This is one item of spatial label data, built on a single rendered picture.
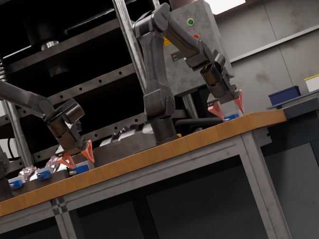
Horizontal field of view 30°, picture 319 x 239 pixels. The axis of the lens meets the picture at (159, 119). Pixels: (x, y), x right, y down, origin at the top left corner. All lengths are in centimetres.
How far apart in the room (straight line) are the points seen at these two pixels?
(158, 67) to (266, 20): 1034
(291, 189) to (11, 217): 87
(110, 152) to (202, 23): 105
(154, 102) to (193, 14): 129
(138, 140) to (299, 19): 1000
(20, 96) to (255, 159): 89
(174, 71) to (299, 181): 119
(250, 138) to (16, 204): 69
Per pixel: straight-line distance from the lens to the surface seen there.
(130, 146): 209
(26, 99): 203
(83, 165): 207
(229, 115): 207
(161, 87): 172
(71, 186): 163
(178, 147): 150
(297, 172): 195
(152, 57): 177
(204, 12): 294
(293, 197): 196
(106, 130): 300
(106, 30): 306
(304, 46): 1190
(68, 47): 314
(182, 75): 294
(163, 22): 184
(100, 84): 302
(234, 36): 1217
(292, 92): 1122
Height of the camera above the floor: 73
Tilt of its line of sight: 5 degrees up
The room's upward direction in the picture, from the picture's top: 19 degrees counter-clockwise
